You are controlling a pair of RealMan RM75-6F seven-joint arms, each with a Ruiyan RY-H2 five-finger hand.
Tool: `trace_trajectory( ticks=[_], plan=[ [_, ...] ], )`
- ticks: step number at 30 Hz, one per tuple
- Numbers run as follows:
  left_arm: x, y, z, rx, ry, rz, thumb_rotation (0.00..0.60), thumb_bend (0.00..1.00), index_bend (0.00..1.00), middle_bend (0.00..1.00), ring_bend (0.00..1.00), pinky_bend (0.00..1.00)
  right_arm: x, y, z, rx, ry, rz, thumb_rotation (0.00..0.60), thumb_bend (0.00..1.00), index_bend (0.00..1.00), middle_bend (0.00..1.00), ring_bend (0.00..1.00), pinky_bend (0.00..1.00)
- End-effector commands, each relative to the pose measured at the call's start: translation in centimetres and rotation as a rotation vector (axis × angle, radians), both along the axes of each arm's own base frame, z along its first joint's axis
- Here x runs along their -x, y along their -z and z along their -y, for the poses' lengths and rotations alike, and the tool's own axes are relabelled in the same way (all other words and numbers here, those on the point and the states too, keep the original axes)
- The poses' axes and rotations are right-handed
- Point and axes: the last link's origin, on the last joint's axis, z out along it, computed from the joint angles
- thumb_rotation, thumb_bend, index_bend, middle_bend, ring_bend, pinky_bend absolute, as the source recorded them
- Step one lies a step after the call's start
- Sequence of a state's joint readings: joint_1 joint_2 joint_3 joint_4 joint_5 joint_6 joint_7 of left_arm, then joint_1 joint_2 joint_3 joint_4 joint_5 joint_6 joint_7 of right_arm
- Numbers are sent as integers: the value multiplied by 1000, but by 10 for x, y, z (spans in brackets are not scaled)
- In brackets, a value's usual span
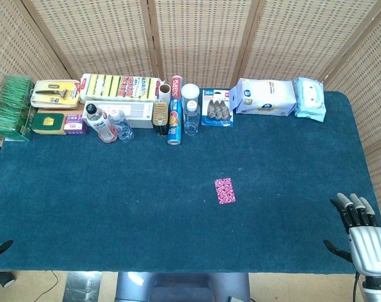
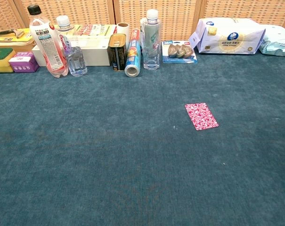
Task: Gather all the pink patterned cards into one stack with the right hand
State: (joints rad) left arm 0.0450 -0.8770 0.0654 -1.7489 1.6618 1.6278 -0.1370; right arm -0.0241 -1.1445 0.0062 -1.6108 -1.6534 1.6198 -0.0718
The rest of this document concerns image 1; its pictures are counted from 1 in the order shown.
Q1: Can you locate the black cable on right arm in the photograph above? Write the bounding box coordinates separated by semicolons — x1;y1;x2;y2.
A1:
352;272;361;302

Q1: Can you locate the blue plastic wrap roll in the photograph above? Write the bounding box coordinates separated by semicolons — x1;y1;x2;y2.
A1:
167;74;183;145

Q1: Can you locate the clear jar with white lid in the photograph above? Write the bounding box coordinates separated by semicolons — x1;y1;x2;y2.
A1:
181;84;201;103

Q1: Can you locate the white lint roller refill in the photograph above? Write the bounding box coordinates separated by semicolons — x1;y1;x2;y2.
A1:
158;83;172;106

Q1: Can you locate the black can with gold lid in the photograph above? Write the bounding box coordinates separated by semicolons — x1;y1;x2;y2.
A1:
154;101;169;137

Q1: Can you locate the pink drink bottle black cap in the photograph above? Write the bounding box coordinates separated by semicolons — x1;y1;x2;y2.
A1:
84;103;118;145

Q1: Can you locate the yellow green sponge multipack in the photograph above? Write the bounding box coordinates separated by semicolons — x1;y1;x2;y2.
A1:
79;73;161;101

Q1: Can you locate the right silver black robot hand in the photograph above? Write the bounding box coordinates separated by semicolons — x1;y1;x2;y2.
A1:
322;192;381;279

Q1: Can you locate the small clear water bottle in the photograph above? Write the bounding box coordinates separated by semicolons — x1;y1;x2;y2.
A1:
109;109;135;142

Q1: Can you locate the long white cardboard box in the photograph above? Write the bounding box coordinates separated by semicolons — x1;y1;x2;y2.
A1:
82;100;155;129

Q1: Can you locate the tall clear bottle white cap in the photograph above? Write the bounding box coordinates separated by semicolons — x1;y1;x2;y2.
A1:
183;99;200;137

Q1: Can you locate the dark blue felt table mat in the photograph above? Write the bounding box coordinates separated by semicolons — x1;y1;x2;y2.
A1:
0;87;381;274

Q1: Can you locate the woven bamboo folding screen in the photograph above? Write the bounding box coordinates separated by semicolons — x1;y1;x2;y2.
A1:
0;0;381;227

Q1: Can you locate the dark green small box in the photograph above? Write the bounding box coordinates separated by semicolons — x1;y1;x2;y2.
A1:
31;112;67;135

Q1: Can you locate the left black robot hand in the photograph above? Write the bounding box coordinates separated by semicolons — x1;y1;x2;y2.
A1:
0;188;14;259

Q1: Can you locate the green tea bag box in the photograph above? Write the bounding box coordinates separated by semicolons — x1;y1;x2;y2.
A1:
0;75;35;142

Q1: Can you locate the yellow razor blister pack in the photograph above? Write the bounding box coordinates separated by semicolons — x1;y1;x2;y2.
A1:
30;79;81;108

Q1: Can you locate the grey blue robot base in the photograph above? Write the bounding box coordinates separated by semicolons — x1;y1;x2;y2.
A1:
114;271;251;302

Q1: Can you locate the white facial tissue pack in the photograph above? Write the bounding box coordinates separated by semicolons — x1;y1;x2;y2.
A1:
229;77;297;117

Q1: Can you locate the pink patterned card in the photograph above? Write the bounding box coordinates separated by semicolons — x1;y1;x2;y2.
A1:
213;177;237;205

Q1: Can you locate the black object with white end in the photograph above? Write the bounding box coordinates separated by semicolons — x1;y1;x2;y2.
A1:
0;271;15;288

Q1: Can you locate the thin black floor cable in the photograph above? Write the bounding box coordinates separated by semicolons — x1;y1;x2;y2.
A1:
38;269;60;293

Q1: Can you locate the light blue wet wipes pack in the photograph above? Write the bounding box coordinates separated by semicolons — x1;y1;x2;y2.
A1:
292;77;327;123

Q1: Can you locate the small purple box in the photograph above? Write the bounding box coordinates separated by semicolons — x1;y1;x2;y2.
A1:
63;114;88;135

